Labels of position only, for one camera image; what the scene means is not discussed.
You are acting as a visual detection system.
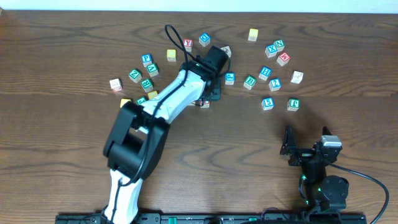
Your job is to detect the green N block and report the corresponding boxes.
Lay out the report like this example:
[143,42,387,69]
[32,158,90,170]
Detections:
[274,39,285,52]

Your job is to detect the red I block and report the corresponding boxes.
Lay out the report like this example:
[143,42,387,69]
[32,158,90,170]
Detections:
[200,101,210,108]

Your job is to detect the blue p block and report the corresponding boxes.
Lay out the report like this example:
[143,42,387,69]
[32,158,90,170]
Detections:
[224,72,236,85]
[141,54,153,67]

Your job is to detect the blue H block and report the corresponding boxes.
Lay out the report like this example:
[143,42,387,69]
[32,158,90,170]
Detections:
[259,66,272,81]

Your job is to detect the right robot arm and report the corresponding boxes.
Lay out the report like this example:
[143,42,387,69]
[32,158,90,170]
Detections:
[280,126,349,223]

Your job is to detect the white picture block right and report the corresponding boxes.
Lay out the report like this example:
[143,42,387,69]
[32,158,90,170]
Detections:
[290,70,303,84]

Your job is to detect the white picture block red edge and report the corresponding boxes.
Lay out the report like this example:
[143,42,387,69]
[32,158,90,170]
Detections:
[109,78,123,92]

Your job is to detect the green R block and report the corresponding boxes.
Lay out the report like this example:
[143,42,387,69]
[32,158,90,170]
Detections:
[141,78,154,93]

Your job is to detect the blue D block top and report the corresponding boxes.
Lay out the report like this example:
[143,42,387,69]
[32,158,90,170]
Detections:
[198,32,211,47]

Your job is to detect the red Y block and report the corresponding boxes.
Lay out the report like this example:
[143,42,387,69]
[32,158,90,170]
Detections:
[183,39,193,52]

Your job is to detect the red M block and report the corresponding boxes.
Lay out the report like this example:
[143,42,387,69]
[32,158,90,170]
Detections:
[277,52,291,67]

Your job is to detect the blue P block left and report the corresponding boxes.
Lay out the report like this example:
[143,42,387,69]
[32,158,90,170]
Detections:
[141,54,153,67]

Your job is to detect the green J block right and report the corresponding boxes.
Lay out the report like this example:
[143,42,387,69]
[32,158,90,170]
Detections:
[287,98,300,111]

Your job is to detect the yellow K block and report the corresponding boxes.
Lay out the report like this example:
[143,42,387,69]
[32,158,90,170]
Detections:
[148,91,158,100]

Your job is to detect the yellow O block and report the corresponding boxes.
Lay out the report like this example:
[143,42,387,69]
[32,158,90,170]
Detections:
[167,49,177,62]

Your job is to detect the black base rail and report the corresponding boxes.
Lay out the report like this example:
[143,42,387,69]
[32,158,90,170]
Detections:
[55,212,367,224]

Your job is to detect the blue 2 block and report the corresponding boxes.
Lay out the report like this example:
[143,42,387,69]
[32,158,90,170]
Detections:
[269,78,282,91]

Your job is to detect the green j block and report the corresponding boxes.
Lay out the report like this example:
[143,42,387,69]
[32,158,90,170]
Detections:
[287,98,300,111]
[136,96,147,105]

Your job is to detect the green Z block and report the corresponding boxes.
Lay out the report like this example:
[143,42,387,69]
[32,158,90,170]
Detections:
[128,68,142,83]

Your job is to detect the blue X block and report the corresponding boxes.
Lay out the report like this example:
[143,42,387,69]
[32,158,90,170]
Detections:
[265,44,278,58]

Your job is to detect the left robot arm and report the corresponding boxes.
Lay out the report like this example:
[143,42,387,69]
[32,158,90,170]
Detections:
[101,46,229,223]

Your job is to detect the green J block left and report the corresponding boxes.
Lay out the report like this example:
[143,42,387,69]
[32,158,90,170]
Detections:
[136,96,147,105]

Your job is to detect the yellow C block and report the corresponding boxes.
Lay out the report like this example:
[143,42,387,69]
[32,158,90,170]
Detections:
[120,98,131,108]

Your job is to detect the green B block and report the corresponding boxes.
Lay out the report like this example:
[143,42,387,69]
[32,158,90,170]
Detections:
[243,75,257,90]

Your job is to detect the blue P block centre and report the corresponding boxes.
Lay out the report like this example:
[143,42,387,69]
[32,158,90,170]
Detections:
[224,72,236,85]

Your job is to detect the blue 5 block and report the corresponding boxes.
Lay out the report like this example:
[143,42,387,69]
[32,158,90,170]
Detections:
[261,97,274,111]

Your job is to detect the yellow block top right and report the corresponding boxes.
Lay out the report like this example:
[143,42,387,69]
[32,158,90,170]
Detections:
[248,28,259,42]

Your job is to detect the white picture block centre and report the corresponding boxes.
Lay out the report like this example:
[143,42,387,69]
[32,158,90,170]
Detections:
[221,46,231,58]

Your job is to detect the green V block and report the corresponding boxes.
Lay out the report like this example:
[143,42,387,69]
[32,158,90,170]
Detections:
[146,63,159,77]

